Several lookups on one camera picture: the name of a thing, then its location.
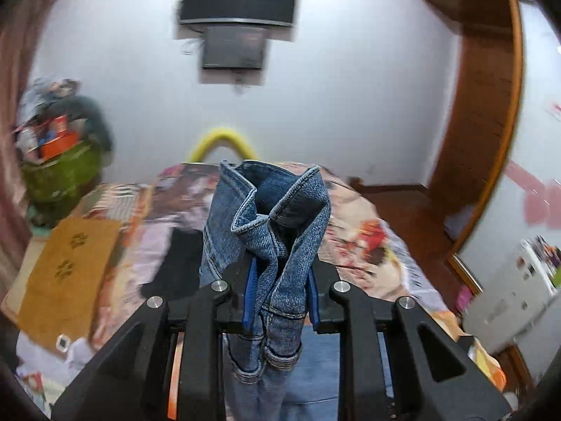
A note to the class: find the green bag with clutter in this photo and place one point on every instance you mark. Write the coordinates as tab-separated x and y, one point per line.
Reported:
58	167

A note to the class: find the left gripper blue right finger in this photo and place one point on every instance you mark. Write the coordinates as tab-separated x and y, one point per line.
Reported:
326	315

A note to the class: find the white refrigerator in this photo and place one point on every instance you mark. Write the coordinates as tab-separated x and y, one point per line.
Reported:
515	297

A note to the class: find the black set-top box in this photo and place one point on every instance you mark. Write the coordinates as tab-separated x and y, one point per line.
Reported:
234	47

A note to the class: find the blue denim jeans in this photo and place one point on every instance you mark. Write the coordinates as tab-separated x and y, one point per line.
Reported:
277	371

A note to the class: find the grey plush toy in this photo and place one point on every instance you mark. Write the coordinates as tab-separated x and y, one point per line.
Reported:
87	114

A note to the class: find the black folded garment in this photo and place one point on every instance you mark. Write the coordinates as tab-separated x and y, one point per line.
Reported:
178	275

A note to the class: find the newspaper print bed blanket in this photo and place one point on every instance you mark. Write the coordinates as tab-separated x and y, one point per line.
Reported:
163	360

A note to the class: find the striped pink curtain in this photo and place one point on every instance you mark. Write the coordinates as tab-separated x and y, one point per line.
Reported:
21	24

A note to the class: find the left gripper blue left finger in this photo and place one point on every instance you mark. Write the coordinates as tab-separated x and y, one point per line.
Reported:
239	309

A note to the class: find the brown wooden door frame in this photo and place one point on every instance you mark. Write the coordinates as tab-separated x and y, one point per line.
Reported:
484	112

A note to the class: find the brown paw print cardboard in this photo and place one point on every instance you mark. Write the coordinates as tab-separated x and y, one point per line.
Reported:
62	291

